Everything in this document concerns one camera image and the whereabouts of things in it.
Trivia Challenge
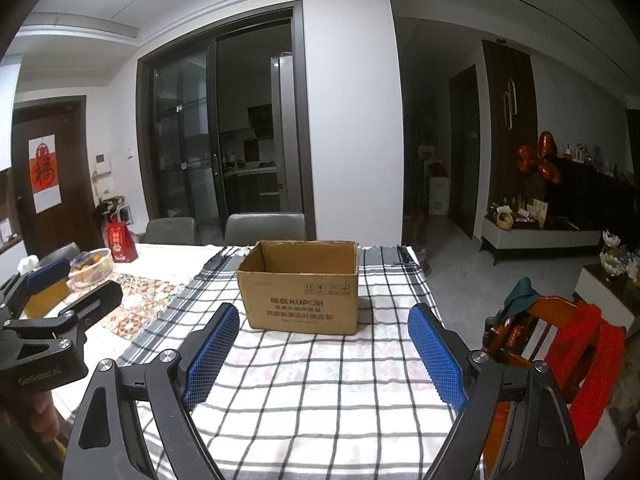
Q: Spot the silver refrigerator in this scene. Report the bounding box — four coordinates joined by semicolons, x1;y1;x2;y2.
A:
270;52;303;213

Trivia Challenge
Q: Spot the brown cardboard box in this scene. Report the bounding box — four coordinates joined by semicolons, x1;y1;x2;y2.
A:
236;240;360;336

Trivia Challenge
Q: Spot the patterned table mat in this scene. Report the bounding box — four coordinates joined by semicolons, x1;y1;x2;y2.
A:
65;270;188;336

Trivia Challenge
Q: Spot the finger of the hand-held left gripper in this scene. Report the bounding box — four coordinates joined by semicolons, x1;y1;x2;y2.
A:
0;258;71;321
5;280;123;348

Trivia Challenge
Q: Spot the dark wardrobe with long handles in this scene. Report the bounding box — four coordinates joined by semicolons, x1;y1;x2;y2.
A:
482;40;538;241

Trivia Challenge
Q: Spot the white low cabinet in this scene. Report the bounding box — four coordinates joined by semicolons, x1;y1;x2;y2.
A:
481;215;603;267

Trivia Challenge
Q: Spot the white printed table cloth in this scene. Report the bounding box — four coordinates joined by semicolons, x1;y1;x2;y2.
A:
112;242;226;283

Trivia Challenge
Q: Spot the red garment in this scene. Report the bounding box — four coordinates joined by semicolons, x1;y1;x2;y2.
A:
545;302;626;448

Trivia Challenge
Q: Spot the small white rack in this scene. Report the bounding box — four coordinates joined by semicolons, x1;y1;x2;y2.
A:
95;195;133;226

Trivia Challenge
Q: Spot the red white door poster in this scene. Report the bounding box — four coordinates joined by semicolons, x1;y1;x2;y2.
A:
28;135;62;213

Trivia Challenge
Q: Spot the dark hallway door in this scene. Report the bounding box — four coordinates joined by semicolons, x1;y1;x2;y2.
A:
449;65;480;240

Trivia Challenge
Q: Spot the brown tissue box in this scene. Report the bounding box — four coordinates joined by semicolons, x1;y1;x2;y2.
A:
17;255;71;318

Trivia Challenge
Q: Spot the white lotus ornament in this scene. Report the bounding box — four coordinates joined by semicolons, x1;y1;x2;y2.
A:
600;230;626;276

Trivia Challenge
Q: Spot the dark framed sliding glass door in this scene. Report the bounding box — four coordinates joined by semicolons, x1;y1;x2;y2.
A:
137;0;317;246

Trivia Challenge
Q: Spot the red gift bag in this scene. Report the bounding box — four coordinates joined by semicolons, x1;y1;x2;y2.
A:
105;221;138;263

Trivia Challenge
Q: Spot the black white checked cloth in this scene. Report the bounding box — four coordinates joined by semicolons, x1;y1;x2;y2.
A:
117;245;486;480

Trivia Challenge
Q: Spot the green cloth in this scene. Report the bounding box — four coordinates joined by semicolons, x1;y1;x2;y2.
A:
502;277;541;318

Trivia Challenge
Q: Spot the dark coffee table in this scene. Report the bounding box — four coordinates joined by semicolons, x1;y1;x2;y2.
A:
574;264;640;333

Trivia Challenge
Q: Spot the person's left hand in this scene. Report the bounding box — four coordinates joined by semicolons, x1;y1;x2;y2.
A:
27;391;63;443

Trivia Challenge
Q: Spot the brown wooden chair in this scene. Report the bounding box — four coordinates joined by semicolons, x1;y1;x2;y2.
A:
482;297;626;480

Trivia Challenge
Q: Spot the red foil balloon bunch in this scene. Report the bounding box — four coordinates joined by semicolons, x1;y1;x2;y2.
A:
517;131;562;184

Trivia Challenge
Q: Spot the clear bowl with food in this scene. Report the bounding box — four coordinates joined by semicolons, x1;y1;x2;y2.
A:
67;247;113;289

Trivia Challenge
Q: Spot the dark brown door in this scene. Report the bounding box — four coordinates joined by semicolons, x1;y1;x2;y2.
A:
11;102;103;258

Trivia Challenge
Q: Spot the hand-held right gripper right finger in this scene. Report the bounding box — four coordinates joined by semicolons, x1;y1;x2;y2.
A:
407;302;586;480

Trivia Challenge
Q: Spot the grey dining chair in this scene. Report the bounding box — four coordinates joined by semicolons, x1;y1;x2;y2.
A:
145;217;197;247
224;212;307;245
37;242;81;267

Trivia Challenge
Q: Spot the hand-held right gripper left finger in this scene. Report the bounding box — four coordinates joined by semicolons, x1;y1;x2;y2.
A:
62;302;241;480

